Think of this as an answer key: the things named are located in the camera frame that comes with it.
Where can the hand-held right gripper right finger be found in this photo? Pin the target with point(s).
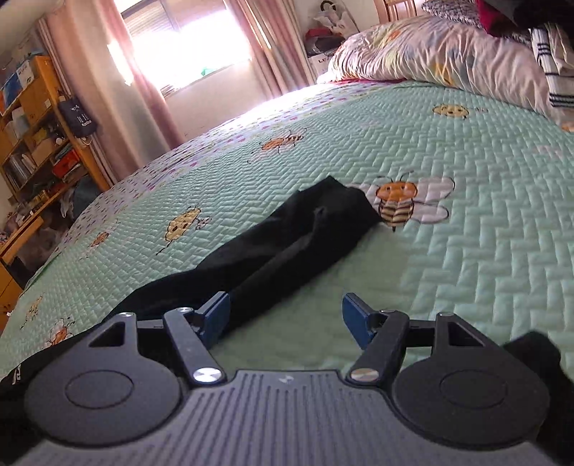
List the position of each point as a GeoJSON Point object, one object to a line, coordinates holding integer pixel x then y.
{"type": "Point", "coordinates": [358, 320]}

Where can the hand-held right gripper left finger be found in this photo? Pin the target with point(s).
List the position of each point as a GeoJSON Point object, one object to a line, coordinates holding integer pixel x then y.
{"type": "Point", "coordinates": [215, 318]}

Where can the black pants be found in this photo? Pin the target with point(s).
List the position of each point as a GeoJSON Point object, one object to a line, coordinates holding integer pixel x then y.
{"type": "Point", "coordinates": [291, 237]}

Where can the green bee-print quilt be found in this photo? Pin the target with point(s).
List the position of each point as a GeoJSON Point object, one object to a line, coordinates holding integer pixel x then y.
{"type": "Point", "coordinates": [471, 246]}

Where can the teal plastic bag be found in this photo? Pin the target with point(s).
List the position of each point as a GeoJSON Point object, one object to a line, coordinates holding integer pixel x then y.
{"type": "Point", "coordinates": [85, 195]}

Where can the wooden desk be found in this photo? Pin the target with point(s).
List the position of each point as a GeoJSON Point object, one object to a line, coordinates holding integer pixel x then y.
{"type": "Point", "coordinates": [9, 291]}

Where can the red box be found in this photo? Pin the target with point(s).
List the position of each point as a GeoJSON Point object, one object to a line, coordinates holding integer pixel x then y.
{"type": "Point", "coordinates": [65, 166]}

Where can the row of books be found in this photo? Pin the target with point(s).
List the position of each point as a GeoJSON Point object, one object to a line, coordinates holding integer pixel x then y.
{"type": "Point", "coordinates": [20, 170]}

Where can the navy hanging bag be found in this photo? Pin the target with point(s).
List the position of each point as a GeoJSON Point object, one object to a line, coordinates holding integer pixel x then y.
{"type": "Point", "coordinates": [76, 115]}

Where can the white cardboard box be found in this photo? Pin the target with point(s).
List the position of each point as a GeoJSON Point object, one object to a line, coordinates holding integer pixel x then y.
{"type": "Point", "coordinates": [320, 62]}

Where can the bright window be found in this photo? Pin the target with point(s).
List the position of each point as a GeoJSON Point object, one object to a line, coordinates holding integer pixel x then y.
{"type": "Point", "coordinates": [188, 49]}

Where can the pink curtain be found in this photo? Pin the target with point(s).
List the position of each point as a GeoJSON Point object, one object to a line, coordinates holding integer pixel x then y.
{"type": "Point", "coordinates": [269, 49]}
{"type": "Point", "coordinates": [89, 67]}

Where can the wooden bookshelf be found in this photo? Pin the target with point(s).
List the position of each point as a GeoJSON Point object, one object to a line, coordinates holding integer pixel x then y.
{"type": "Point", "coordinates": [40, 101]}

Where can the floral white duvet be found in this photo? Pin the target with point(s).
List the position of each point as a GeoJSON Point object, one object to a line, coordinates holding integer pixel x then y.
{"type": "Point", "coordinates": [426, 49]}

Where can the red bag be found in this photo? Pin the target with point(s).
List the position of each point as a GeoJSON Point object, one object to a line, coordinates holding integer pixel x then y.
{"type": "Point", "coordinates": [316, 32]}

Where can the white plastic bag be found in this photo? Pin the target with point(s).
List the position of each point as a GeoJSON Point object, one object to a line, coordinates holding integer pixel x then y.
{"type": "Point", "coordinates": [334, 20]}

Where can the blue white box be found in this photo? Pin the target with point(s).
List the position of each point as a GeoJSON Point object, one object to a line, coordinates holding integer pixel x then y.
{"type": "Point", "coordinates": [15, 80]}

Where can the wooden headboard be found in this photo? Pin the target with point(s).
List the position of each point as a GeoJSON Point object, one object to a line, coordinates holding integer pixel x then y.
{"type": "Point", "coordinates": [394, 8]}

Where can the striped white cloth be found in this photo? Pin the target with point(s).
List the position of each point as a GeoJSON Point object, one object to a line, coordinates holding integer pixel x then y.
{"type": "Point", "coordinates": [545, 62]}

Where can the black white patterned cloth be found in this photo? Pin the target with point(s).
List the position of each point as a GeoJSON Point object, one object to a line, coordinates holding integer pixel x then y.
{"type": "Point", "coordinates": [448, 9]}

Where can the red garment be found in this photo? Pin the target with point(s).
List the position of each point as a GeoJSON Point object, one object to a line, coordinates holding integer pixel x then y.
{"type": "Point", "coordinates": [493, 18]}

